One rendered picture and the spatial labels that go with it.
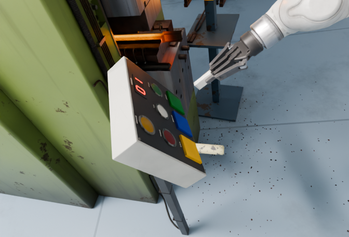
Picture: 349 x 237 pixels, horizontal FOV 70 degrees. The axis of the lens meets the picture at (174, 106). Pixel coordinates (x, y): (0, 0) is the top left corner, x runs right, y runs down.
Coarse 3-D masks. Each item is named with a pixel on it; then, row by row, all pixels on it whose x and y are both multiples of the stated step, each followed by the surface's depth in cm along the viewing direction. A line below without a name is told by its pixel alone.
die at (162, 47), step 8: (144, 32) 126; (152, 32) 125; (160, 32) 123; (120, 40) 123; (128, 40) 122; (136, 40) 121; (144, 40) 120; (152, 40) 119; (160, 40) 118; (120, 48) 120; (128, 48) 119; (136, 48) 118; (152, 48) 116; (160, 48) 117; (120, 56) 117; (128, 56) 116; (136, 56) 115; (144, 56) 114; (152, 56) 113; (160, 56) 118
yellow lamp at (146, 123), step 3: (144, 117) 61; (141, 120) 59; (144, 120) 60; (147, 120) 62; (144, 123) 59; (147, 123) 61; (150, 123) 62; (144, 126) 59; (147, 126) 60; (150, 126) 61; (147, 129) 59; (150, 129) 60; (153, 129) 61
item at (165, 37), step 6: (114, 36) 125; (120, 36) 124; (126, 36) 123; (132, 36) 122; (138, 36) 121; (144, 36) 120; (150, 36) 119; (156, 36) 118; (162, 36) 116; (168, 36) 118; (174, 36) 117; (180, 36) 116
